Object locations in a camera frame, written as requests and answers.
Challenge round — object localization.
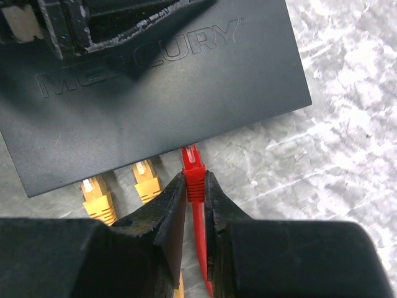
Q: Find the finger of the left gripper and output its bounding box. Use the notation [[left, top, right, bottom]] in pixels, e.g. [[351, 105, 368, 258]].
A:
[[1, 1, 211, 59]]

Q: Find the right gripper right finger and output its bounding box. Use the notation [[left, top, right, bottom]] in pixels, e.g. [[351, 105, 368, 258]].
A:
[[204, 172, 394, 297]]

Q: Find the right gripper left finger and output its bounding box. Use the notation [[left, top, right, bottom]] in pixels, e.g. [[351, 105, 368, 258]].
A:
[[1, 174, 186, 297]]

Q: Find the red ethernet cable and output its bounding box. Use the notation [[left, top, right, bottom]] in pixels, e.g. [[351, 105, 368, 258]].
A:
[[181, 144, 215, 298]]

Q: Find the black network switch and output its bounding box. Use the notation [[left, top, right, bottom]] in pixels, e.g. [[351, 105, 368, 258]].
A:
[[1, 1, 311, 197]]

